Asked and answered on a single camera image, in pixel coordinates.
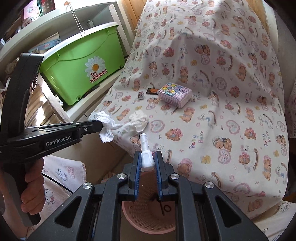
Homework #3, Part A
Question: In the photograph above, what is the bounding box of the teddy bear print bedsheet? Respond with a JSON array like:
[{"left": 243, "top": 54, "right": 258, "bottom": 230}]
[{"left": 93, "top": 1, "right": 288, "bottom": 218}]

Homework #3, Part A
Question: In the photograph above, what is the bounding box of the pink tissue pack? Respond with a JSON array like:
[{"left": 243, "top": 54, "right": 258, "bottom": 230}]
[{"left": 157, "top": 82, "right": 192, "bottom": 108}]

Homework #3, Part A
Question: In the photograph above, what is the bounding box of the green plastic storage bin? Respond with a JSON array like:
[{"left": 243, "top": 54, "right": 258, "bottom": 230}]
[{"left": 40, "top": 22, "right": 125, "bottom": 105}]

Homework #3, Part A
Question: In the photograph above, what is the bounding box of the white tissue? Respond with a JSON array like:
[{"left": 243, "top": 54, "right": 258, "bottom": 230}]
[
  {"left": 121, "top": 110, "right": 149, "bottom": 135},
  {"left": 88, "top": 111, "right": 123, "bottom": 143}
]

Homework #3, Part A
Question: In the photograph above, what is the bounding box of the person's foot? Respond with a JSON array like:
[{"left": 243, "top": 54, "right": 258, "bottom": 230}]
[{"left": 101, "top": 171, "right": 116, "bottom": 183}]

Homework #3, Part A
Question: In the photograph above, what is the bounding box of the blue book on shelf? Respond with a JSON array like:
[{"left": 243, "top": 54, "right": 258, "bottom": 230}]
[{"left": 29, "top": 32, "right": 61, "bottom": 54}]

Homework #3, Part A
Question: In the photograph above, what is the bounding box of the small crumpled silver wrapper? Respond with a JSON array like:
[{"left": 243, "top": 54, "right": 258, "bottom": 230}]
[{"left": 137, "top": 91, "right": 144, "bottom": 101}]

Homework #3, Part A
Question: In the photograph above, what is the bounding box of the black orange snack wrapper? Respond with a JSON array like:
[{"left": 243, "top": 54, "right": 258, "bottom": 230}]
[{"left": 146, "top": 88, "right": 159, "bottom": 95}]

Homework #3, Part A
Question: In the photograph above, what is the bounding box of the black plastic spoon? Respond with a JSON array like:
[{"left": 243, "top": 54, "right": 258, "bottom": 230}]
[{"left": 150, "top": 193, "right": 165, "bottom": 216}]

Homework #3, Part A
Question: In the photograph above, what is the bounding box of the white plastic bottle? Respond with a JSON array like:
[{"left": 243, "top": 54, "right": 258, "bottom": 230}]
[{"left": 139, "top": 133, "right": 155, "bottom": 172}]

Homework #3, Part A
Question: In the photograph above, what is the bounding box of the person's left hand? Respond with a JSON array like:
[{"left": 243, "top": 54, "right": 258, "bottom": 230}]
[{"left": 21, "top": 159, "right": 45, "bottom": 215}]

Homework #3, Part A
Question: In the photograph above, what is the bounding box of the hello kitty pyjama leg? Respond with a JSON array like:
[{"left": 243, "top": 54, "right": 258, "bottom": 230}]
[{"left": 27, "top": 155, "right": 86, "bottom": 236}]

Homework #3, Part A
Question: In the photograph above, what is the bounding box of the pink mesh waste basket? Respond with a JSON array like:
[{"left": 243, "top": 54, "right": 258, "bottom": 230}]
[{"left": 122, "top": 171, "right": 176, "bottom": 235}]

